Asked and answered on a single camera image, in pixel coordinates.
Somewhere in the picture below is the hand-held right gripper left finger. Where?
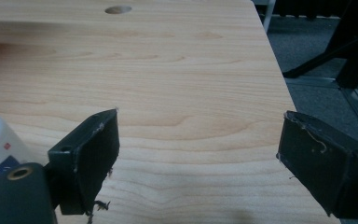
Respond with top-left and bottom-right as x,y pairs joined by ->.
48,107 -> 120,217

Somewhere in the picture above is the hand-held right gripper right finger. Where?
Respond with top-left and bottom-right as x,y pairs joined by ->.
276,110 -> 358,219

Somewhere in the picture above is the black metal stand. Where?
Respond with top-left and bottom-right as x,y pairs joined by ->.
282,0 -> 358,90

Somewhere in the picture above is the white table leg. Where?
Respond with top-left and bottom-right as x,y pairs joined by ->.
262,0 -> 277,34

